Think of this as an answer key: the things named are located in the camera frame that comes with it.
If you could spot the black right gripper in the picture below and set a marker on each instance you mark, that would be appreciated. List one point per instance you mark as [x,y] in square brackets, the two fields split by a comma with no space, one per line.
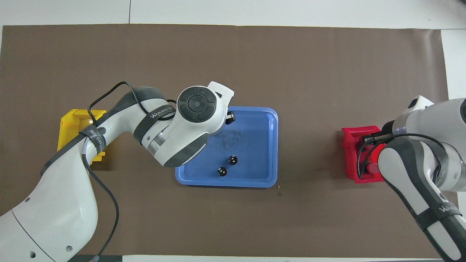
[389,129]

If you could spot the red push button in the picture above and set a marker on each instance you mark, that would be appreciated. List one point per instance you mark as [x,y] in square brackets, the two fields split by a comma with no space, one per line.
[373,168]

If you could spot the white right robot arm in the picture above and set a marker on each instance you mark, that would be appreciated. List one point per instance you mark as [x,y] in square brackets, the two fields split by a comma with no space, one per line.
[429,123]

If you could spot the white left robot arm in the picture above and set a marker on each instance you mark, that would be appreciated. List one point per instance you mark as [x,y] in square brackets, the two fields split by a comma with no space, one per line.
[54,203]

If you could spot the blue plastic tray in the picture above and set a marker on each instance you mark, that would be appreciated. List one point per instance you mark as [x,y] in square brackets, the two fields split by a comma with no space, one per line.
[255,145]

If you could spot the short black cylinder capacitor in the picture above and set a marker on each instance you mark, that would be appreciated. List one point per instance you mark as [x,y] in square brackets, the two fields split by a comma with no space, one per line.
[233,159]

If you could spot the red plastic bin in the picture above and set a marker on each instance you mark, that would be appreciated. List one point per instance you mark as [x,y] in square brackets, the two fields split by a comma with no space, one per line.
[351,153]

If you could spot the tall black cylinder capacitor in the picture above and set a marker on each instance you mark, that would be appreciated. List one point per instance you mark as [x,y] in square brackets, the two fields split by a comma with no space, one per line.
[222,171]

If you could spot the brown paper mat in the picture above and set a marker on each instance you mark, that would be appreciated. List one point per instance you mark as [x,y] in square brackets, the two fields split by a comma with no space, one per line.
[233,58]

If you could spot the yellow plastic bin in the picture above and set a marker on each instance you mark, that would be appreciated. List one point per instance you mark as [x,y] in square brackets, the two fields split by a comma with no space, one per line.
[71,127]

